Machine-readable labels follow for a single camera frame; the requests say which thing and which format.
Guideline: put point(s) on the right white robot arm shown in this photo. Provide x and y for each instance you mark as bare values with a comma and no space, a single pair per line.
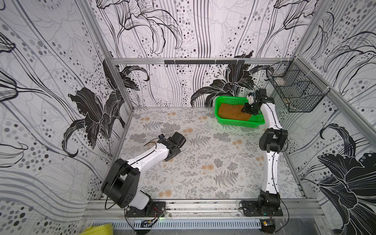
271,144

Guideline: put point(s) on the slotted cable duct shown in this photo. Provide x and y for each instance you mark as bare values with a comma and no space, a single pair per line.
183,224

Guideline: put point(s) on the green plastic basket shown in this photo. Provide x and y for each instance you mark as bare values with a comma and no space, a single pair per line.
253,122

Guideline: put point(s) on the yellow object at bottom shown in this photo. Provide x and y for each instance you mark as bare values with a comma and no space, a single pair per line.
106,229

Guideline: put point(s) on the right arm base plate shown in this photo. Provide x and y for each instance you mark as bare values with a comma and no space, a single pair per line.
251,208

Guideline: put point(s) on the black wire basket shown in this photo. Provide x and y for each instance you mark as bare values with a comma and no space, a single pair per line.
295,85

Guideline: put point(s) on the brown long pants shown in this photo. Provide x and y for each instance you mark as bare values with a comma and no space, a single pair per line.
233,112

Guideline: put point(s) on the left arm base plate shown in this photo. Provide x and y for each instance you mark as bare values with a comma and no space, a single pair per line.
153,209

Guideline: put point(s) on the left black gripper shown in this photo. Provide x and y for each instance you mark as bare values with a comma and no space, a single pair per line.
177,151

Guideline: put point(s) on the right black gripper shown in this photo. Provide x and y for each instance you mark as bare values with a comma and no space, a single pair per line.
252,106

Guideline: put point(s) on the aluminium front rail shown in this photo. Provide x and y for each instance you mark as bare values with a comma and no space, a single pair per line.
204,208

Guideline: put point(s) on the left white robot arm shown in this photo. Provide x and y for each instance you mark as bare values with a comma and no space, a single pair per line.
122,181

